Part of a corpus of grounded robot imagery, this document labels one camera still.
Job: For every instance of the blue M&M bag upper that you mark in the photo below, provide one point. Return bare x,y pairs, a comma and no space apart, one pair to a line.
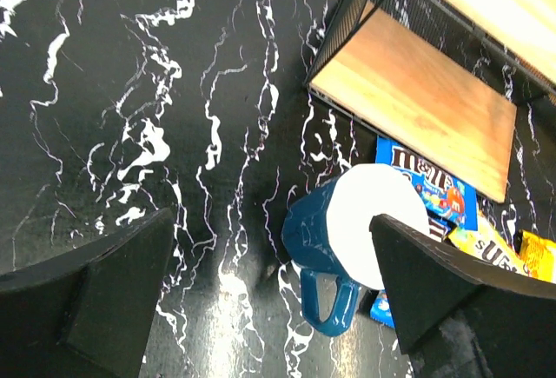
444,195

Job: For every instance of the blue m&m bag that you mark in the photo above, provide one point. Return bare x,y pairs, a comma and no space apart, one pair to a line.
380,310
444,195

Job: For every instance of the yellow M&M bag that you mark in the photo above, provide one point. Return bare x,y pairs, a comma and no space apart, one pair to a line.
485,243
538,253

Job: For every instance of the blue M&M bag centre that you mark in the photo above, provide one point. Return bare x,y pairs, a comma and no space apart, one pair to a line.
380,310

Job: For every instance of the two-tier wood wire shelf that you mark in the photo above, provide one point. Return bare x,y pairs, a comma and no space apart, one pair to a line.
432,77

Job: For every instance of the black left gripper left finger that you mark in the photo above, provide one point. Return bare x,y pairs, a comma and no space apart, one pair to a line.
87,312

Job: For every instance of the blue ceramic mug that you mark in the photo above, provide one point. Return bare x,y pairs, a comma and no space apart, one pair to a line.
327,234

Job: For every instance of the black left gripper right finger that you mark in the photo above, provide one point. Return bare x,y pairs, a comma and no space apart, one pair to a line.
457,316

